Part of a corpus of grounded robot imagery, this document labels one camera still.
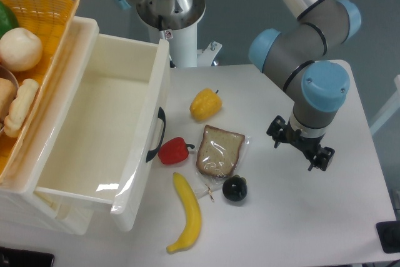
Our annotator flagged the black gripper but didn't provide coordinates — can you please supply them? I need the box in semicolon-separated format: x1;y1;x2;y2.
266;115;335;171

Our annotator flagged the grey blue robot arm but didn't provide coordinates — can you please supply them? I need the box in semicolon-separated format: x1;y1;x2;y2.
115;0;361;170

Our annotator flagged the dark purple mangosteen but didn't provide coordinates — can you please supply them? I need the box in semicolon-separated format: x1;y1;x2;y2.
222;175;248;202

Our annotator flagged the bagged bread slice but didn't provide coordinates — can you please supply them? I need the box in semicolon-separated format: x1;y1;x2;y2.
194;124;250;199

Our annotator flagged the yellow bell pepper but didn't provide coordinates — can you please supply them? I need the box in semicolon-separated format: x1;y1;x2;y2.
189;88;223;121

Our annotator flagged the red bell pepper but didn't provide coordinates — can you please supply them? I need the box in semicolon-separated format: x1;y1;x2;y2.
157;137;195;165

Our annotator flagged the black device bottom right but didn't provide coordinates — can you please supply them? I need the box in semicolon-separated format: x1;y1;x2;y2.
376;221;400;253

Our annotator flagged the yellow banana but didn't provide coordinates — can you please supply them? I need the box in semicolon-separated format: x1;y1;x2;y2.
166;173;202;253

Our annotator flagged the white open plastic drawer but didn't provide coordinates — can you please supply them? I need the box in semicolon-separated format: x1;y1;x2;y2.
35;34;170;235

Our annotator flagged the white drawer cabinet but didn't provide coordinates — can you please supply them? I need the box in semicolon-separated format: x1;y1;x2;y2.
0;16;101;236

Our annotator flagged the beige peanut-shaped biscuit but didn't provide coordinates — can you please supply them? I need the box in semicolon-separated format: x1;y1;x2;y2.
4;79;39;138

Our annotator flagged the orange woven basket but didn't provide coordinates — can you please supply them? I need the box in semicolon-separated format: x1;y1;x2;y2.
1;0;79;178

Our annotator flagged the pale peach fruit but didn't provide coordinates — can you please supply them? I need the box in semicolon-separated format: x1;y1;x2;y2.
1;28;43;72

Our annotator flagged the tan bread roll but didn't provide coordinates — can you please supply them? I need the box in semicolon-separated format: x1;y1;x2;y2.
0;78;17;123

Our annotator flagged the black object bottom left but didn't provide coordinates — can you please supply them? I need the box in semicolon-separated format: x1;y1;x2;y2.
1;247;54;267

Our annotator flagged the green pepper in basket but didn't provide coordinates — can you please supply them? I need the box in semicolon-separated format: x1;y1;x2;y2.
0;2;19;37

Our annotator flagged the white frame right edge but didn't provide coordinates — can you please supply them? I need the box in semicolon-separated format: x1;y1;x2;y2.
369;75;399;136

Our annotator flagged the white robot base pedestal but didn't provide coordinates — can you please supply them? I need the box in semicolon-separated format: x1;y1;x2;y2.
136;0;223;68

